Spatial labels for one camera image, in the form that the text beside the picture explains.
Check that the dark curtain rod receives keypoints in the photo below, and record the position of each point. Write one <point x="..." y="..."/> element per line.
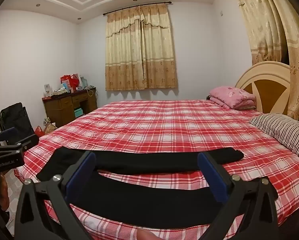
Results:
<point x="114" y="11"/>

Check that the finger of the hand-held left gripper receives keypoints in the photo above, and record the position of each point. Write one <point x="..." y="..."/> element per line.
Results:
<point x="27" y="142"/>
<point x="7" y="133"/>

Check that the red plastic bag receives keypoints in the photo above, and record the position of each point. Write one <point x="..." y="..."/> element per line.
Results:
<point x="39" y="131"/>

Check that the dark wooden desk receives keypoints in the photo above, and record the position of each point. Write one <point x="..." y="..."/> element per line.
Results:
<point x="64" y="107"/>

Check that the beige floral window curtain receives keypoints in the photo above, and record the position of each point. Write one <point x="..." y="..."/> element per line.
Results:
<point x="139" y="55"/>

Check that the light blue box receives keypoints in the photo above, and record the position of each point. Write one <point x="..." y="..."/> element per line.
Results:
<point x="84" y="82"/>

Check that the bed with red plaid sheet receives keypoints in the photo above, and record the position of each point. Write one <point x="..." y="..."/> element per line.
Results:
<point x="164" y="125"/>

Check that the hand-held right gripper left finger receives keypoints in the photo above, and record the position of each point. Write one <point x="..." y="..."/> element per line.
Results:
<point x="80" y="177"/>

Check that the striped pillow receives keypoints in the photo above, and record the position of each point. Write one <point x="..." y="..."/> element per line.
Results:
<point x="284" y="132"/>

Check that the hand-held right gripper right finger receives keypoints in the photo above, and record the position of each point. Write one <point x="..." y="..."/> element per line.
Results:
<point x="209" y="175"/>

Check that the folded pink blanket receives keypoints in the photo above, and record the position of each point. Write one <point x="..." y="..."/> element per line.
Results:
<point x="232" y="97"/>

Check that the person's right hand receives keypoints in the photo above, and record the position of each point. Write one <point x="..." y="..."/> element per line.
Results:
<point x="147" y="235"/>

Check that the patterned bag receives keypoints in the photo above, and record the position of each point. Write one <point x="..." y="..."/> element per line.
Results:
<point x="50" y="128"/>

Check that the black pants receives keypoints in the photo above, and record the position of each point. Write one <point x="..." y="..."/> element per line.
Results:
<point x="152" y="162"/>

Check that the red gift bag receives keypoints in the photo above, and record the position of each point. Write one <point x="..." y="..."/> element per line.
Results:
<point x="68" y="81"/>

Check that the teal box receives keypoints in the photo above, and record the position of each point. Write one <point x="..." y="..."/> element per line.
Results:
<point x="78" y="112"/>

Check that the black folding chair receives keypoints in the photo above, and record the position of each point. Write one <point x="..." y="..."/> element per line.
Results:
<point x="15" y="120"/>

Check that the large beige floral curtain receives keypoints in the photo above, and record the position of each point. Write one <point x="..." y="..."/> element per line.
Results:
<point x="277" y="30"/>

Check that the beige and brown headboard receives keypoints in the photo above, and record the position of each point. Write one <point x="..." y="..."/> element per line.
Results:
<point x="264" y="75"/>

